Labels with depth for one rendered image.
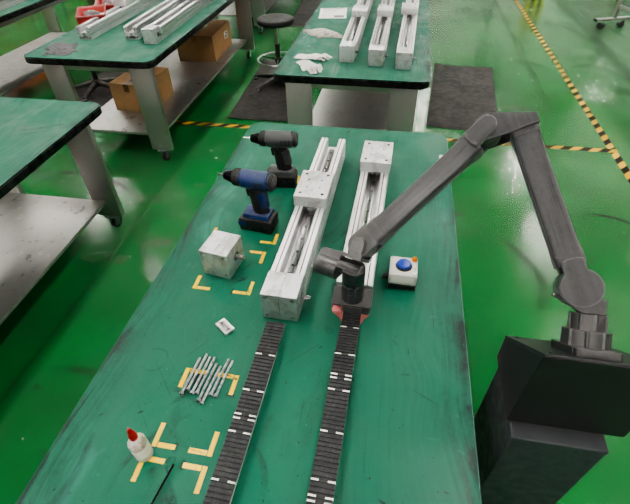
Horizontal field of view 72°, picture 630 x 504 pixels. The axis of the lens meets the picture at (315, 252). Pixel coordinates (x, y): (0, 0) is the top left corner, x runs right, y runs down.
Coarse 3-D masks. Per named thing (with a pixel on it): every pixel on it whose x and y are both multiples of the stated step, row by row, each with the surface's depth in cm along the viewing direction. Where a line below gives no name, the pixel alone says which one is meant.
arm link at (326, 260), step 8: (352, 240) 103; (360, 240) 102; (328, 248) 108; (352, 248) 103; (360, 248) 102; (320, 256) 108; (328, 256) 108; (336, 256) 108; (344, 256) 110; (352, 256) 103; (360, 256) 103; (320, 264) 108; (328, 264) 107; (320, 272) 109; (328, 272) 107
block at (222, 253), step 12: (216, 240) 131; (228, 240) 131; (240, 240) 133; (204, 252) 128; (216, 252) 127; (228, 252) 127; (240, 252) 135; (204, 264) 131; (216, 264) 129; (228, 264) 128; (228, 276) 131
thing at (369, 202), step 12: (360, 180) 155; (372, 180) 160; (384, 180) 155; (360, 192) 150; (372, 192) 155; (384, 192) 150; (360, 204) 145; (372, 204) 150; (384, 204) 156; (360, 216) 145; (372, 216) 146; (348, 228) 136; (348, 240) 131; (372, 264) 124; (372, 276) 120; (372, 288) 118
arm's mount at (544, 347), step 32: (512, 352) 99; (544, 352) 83; (512, 384) 97; (544, 384) 87; (576, 384) 85; (608, 384) 83; (512, 416) 97; (544, 416) 94; (576, 416) 92; (608, 416) 90
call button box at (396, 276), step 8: (392, 256) 129; (392, 264) 127; (416, 264) 127; (384, 272) 130; (392, 272) 124; (400, 272) 124; (408, 272) 124; (416, 272) 124; (392, 280) 126; (400, 280) 125; (408, 280) 124; (416, 280) 124; (392, 288) 128; (400, 288) 127; (408, 288) 127
